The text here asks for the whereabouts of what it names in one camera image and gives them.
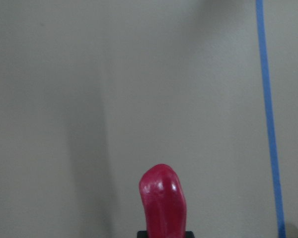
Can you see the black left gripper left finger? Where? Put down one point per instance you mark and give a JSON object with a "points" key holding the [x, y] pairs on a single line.
{"points": [[142, 234]]}

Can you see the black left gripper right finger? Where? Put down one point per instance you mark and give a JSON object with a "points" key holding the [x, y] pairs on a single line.
{"points": [[189, 234]]}

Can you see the red chili pepper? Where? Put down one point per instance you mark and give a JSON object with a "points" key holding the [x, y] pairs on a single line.
{"points": [[164, 203]]}

